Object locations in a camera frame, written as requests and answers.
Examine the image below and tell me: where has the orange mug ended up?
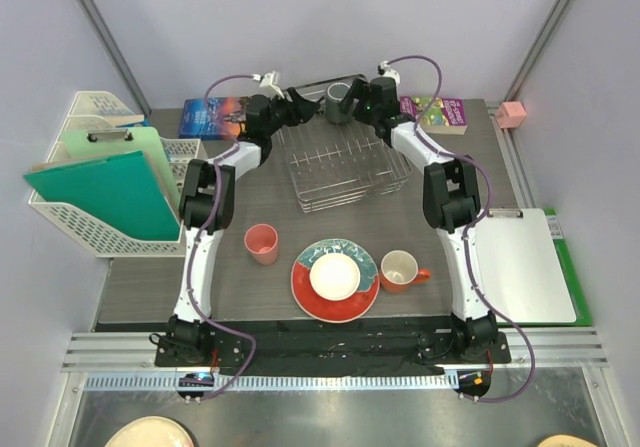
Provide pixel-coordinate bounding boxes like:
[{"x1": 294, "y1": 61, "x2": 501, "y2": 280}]
[{"x1": 380, "y1": 250, "x2": 431, "y2": 293}]

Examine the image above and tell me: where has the red and teal floral plate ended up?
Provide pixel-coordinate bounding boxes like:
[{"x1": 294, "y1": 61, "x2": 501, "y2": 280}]
[{"x1": 290, "y1": 238, "x2": 381, "y2": 323}]

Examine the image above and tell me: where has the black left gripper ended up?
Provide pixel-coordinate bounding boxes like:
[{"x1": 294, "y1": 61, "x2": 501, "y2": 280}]
[{"x1": 264, "y1": 88, "x2": 319, "y2": 138}]

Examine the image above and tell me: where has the pink cube box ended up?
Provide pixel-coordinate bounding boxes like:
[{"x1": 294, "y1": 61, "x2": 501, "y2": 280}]
[{"x1": 496, "y1": 101, "x2": 527, "y2": 129}]

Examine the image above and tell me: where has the teal folder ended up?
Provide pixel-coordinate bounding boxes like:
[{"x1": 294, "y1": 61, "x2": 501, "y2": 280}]
[{"x1": 24, "y1": 151, "x2": 180, "y2": 241}]

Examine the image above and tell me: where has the pink cup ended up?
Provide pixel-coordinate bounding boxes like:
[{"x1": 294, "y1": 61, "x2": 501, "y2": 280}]
[{"x1": 244, "y1": 224, "x2": 279, "y2": 266}]

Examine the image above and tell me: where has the steel wire dish rack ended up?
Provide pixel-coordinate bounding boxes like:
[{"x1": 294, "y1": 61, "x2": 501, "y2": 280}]
[{"x1": 276, "y1": 74, "x2": 412, "y2": 213}]

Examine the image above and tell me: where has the tan round object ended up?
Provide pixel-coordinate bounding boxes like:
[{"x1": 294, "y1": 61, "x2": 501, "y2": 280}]
[{"x1": 537, "y1": 434, "x2": 597, "y2": 447}]

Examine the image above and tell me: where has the white clipboard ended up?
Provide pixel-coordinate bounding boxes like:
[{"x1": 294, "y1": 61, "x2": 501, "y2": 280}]
[{"x1": 474, "y1": 209, "x2": 577, "y2": 325}]

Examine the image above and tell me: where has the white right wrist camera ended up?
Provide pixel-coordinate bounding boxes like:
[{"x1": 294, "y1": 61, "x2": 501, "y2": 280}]
[{"x1": 377, "y1": 61, "x2": 400, "y2": 85}]

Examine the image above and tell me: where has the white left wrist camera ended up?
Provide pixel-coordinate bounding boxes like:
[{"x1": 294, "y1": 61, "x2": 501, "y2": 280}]
[{"x1": 252, "y1": 71, "x2": 285, "y2": 99}]

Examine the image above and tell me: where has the cream round object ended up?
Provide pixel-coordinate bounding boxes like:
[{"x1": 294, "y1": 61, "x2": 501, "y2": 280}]
[{"x1": 105, "y1": 416, "x2": 196, "y2": 447}]

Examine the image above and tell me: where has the white file organizer rack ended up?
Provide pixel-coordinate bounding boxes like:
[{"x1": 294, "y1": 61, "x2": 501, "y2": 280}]
[{"x1": 24, "y1": 91, "x2": 206, "y2": 258}]

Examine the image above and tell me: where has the white slotted cable duct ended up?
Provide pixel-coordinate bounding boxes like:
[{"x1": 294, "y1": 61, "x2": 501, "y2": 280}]
[{"x1": 85, "y1": 371, "x2": 459, "y2": 392}]

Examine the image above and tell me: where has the green board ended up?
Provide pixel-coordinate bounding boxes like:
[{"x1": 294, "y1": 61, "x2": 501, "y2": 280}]
[{"x1": 543, "y1": 208, "x2": 593, "y2": 327}]

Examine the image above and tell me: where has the orange bowl white inside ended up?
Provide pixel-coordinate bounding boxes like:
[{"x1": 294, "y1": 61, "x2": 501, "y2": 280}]
[{"x1": 309, "y1": 253, "x2": 360, "y2": 302}]

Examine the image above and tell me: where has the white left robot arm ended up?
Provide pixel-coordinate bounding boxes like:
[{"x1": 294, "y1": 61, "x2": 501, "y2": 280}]
[{"x1": 155, "y1": 88, "x2": 321, "y2": 367}]

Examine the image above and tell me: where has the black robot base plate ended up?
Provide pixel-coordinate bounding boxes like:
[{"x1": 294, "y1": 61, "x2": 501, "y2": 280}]
[{"x1": 149, "y1": 316, "x2": 511, "y2": 377}]

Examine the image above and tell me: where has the purple and green book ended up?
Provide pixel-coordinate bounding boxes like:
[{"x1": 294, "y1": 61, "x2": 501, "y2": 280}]
[{"x1": 400, "y1": 96, "x2": 468, "y2": 135}]

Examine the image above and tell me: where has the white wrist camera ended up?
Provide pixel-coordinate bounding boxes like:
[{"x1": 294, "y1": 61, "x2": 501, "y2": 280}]
[
  {"x1": 377, "y1": 61, "x2": 400, "y2": 85},
  {"x1": 252, "y1": 71, "x2": 285, "y2": 99}
]

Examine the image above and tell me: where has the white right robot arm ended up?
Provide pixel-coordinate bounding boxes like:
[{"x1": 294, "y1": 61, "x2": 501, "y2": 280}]
[{"x1": 339, "y1": 77, "x2": 498, "y2": 362}]

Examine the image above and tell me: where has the blue sunset cover book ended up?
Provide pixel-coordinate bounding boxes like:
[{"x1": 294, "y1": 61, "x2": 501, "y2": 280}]
[{"x1": 178, "y1": 97, "x2": 249, "y2": 141}]

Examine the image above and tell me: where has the light green clipboard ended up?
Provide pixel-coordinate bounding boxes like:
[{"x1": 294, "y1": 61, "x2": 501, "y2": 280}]
[{"x1": 59, "y1": 127, "x2": 180, "y2": 209}]

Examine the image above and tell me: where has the grey mug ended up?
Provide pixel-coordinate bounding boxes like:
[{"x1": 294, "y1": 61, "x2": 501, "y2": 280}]
[{"x1": 324, "y1": 82, "x2": 353, "y2": 125}]

